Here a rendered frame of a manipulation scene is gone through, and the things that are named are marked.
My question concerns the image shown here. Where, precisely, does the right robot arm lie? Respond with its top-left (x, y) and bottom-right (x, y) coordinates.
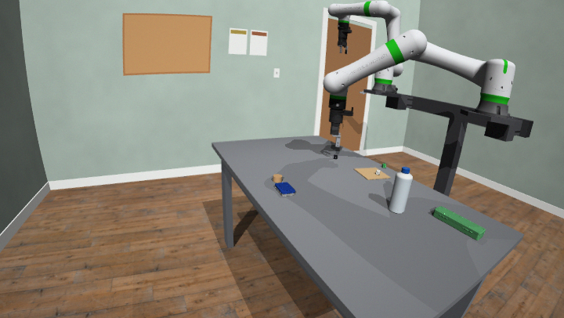
top-left (328, 1), bottom-right (403, 93)

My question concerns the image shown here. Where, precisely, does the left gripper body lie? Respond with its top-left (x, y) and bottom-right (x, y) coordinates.
top-left (329, 98), bottom-right (353, 136)

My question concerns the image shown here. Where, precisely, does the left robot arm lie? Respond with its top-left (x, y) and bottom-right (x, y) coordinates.
top-left (323, 30), bottom-right (515, 118)

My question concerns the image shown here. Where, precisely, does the grey bottle with blue cap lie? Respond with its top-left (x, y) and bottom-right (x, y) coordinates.
top-left (389, 167), bottom-right (413, 214)

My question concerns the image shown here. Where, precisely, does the tan flat mat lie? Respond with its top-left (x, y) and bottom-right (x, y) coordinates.
top-left (354, 168), bottom-right (391, 180)

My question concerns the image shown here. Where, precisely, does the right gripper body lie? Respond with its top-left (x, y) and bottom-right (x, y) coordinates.
top-left (337, 23), bottom-right (352, 47)

